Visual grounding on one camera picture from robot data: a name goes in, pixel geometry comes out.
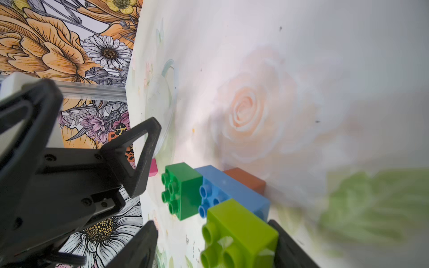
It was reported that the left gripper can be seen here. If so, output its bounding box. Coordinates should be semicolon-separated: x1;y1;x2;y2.
1;79;162;268

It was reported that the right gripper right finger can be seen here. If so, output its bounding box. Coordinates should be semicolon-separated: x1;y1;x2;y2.
268;220;319;268

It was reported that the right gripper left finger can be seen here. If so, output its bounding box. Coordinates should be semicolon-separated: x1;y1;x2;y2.
106;221;158;268

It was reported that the dark green lego brick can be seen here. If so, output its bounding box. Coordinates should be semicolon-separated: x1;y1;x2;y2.
161;163;203;221

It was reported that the lime green lego brick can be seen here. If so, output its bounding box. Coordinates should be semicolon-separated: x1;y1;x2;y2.
200;199;279;268

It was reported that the brown lego brick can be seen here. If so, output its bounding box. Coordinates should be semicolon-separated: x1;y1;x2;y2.
224;167;266;195

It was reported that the blue long lego brick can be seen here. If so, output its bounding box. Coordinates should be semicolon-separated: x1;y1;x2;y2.
195;165;271;221

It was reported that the pink lego brick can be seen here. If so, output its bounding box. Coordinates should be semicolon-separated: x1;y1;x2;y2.
149;159;158;177

